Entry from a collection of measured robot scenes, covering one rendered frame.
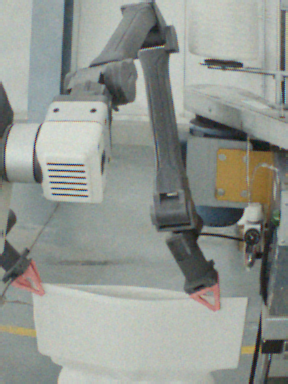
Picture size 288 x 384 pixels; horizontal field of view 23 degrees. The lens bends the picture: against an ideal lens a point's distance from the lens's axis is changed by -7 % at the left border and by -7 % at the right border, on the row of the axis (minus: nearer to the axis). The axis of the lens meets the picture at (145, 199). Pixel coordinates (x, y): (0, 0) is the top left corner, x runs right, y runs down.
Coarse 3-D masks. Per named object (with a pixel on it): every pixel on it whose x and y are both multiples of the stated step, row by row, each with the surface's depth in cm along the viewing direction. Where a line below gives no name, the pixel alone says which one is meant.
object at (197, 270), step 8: (192, 256) 151; (200, 256) 152; (184, 264) 151; (192, 264) 151; (200, 264) 152; (208, 264) 155; (184, 272) 153; (192, 272) 152; (200, 272) 152; (208, 272) 152; (192, 280) 153; (200, 280) 151; (208, 280) 149; (184, 288) 151; (192, 288) 150
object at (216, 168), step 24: (192, 144) 168; (216, 144) 167; (240, 144) 167; (192, 168) 170; (216, 168) 169; (240, 168) 167; (264, 168) 167; (192, 192) 172; (216, 192) 170; (240, 192) 169; (264, 192) 169
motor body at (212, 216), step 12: (192, 120) 177; (192, 132) 179; (204, 132) 171; (216, 132) 169; (228, 132) 169; (240, 132) 171; (204, 216) 177; (216, 216) 176; (228, 216) 176; (240, 216) 179
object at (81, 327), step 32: (64, 288) 159; (96, 288) 161; (128, 288) 161; (64, 320) 162; (96, 320) 159; (128, 320) 157; (160, 320) 156; (192, 320) 158; (224, 320) 158; (64, 352) 165; (96, 352) 162; (128, 352) 160; (160, 352) 159; (192, 352) 161; (224, 352) 161
